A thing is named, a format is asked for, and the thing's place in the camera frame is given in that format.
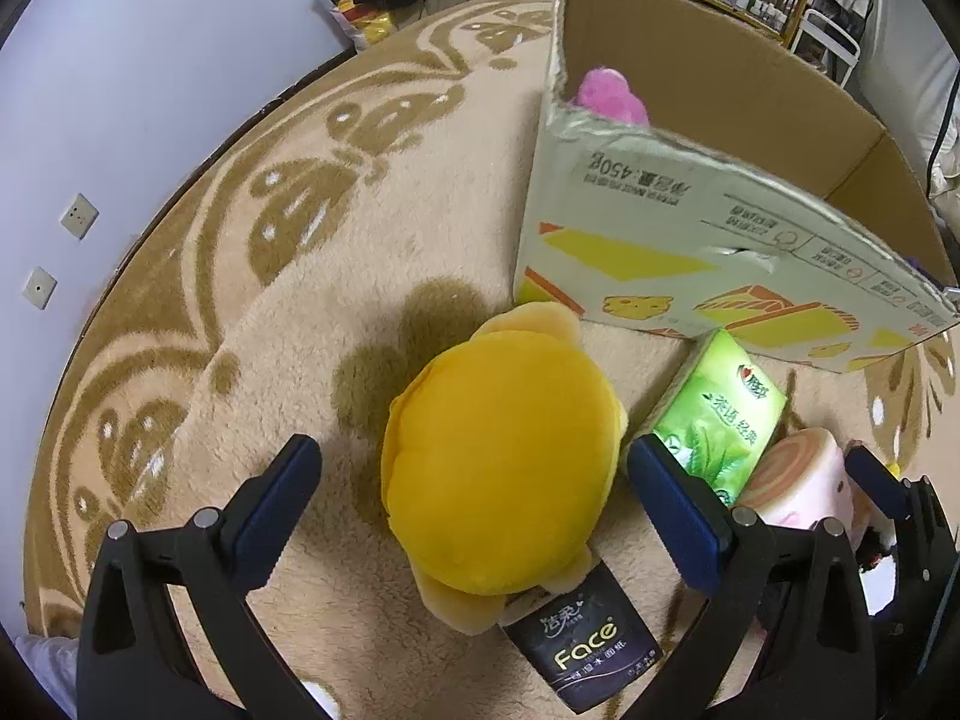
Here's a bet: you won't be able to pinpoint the white wall socket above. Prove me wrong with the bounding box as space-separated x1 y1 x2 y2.
60 193 100 239
22 266 57 310

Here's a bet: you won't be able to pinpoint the green tissue pack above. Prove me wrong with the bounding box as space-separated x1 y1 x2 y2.
622 328 788 507

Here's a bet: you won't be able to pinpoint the pink plush toy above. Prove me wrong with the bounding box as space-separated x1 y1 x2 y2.
574 67 652 128

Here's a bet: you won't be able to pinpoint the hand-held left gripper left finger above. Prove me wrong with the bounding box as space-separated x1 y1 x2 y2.
76 433 323 720

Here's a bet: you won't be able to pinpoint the printed cardboard box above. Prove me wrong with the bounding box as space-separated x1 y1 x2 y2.
512 0 960 376

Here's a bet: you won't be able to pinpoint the pink roll cake plush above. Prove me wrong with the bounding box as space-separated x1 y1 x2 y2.
735 426 863 533

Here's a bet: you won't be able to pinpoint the clear plastic bag yellow contents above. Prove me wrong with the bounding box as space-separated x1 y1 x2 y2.
304 0 421 50

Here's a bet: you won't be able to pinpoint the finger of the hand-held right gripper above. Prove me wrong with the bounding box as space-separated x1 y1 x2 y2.
844 441 912 533

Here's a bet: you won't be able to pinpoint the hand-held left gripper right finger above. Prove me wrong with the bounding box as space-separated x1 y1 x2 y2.
628 433 878 720

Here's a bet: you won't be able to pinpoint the yellow turtle plush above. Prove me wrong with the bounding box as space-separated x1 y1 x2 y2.
379 302 629 635

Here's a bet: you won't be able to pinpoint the white folding recliner chair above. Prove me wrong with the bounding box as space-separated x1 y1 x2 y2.
855 0 960 188

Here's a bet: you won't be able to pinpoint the white trolley cart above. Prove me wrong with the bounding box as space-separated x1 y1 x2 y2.
791 0 862 87

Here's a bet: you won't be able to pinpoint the dark tissue pack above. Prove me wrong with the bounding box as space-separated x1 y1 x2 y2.
499 562 665 715

